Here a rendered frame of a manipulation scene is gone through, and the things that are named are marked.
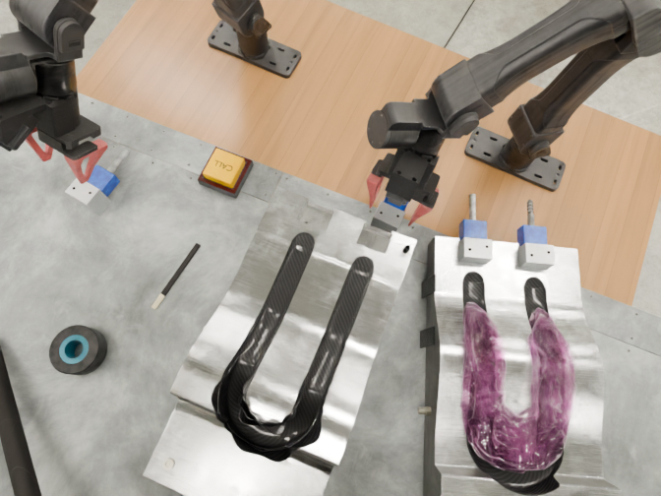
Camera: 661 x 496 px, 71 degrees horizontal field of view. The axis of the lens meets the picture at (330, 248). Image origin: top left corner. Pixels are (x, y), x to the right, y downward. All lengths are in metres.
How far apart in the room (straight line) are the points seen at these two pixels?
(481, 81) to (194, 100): 0.60
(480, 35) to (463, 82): 1.66
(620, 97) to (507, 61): 1.75
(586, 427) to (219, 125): 0.85
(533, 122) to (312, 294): 0.48
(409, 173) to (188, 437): 0.52
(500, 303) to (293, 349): 0.36
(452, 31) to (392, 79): 1.28
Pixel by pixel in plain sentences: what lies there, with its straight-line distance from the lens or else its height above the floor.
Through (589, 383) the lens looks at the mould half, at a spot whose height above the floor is 0.90.
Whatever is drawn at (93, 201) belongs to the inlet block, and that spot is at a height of 0.84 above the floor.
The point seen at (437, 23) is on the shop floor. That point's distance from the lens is 2.34.
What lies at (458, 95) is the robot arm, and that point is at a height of 1.10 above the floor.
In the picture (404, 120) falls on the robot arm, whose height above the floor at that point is 1.07.
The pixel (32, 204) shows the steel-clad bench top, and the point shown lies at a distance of 1.04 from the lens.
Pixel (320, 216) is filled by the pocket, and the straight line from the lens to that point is 0.83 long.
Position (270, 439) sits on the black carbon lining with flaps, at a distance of 0.76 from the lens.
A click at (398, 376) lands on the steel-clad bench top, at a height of 0.80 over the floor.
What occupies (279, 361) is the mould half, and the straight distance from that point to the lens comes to 0.72.
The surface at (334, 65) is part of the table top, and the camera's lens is 1.08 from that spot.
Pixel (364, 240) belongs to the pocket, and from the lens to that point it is 0.81.
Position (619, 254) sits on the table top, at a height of 0.80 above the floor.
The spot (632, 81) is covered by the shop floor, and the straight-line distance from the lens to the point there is 2.51.
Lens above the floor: 1.63
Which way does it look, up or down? 72 degrees down
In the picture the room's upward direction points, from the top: 8 degrees clockwise
